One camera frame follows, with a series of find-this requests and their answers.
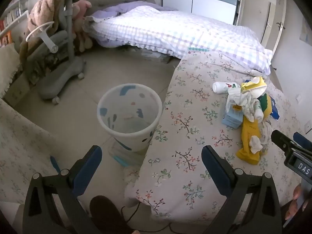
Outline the striped white crumpled wrapper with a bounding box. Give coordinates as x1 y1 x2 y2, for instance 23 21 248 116
260 121 275 152

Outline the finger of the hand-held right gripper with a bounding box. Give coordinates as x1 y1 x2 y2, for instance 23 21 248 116
293 132 312 152
271 130 301 155

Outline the blue strip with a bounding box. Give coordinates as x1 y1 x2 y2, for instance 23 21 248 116
50 155 61 173

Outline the brown fleece blanket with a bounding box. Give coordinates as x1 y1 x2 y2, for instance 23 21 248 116
19 0 82 61

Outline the white bottle red green label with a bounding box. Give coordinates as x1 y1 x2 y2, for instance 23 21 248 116
213 81 240 94

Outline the white door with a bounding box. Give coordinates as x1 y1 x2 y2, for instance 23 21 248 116
261 0 287 51

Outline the black cable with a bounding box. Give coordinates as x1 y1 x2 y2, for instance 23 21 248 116
121 201 186 234

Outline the white bookshelf with books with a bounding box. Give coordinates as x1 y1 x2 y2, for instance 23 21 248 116
0 0 30 47

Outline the crumpled white paper wrapper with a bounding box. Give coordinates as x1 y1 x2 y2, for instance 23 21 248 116
225 88 259 122

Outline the light blue carton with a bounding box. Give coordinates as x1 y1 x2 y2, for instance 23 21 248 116
222 106 244 129

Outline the grey swivel chair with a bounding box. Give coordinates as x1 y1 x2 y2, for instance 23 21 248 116
24 0 87 104

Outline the dark brown slipper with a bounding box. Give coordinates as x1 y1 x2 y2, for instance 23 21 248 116
90 195 139 234

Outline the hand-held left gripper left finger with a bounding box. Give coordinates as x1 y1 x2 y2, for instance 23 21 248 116
22 145 103 234

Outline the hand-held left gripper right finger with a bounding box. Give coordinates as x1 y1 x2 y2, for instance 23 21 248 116
201 145 283 234

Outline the lavender pillow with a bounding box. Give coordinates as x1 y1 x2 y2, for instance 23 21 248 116
91 1 178 20

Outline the purple plaid quilt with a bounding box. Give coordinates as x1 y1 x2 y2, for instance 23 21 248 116
83 5 273 76

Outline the wall poster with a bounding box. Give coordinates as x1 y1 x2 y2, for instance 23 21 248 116
300 17 312 44

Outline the cream fringed cloth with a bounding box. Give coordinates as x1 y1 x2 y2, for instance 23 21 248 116
0 43 22 99

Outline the green yellow packet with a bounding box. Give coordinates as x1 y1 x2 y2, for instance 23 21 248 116
258 95 272 117

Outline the small white bottle green label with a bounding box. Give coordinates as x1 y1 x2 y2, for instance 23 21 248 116
253 100 264 121

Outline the translucent white patterned bin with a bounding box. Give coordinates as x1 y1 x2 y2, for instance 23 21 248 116
97 83 163 152

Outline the white crumpled tissue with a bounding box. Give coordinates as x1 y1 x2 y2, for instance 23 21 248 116
249 135 263 154

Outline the yellow plastic bag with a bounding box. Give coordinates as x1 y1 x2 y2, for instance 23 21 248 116
236 116 265 165

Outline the person's right hand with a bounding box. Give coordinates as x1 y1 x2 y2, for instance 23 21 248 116
285 184 305 221

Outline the pink plush toy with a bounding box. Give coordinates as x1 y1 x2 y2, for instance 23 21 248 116
73 0 93 51

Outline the white blue wardrobe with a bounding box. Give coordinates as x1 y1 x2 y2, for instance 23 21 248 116
161 0 242 26

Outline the yellow white crumpled packet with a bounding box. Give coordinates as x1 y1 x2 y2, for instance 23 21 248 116
241 76 267 98

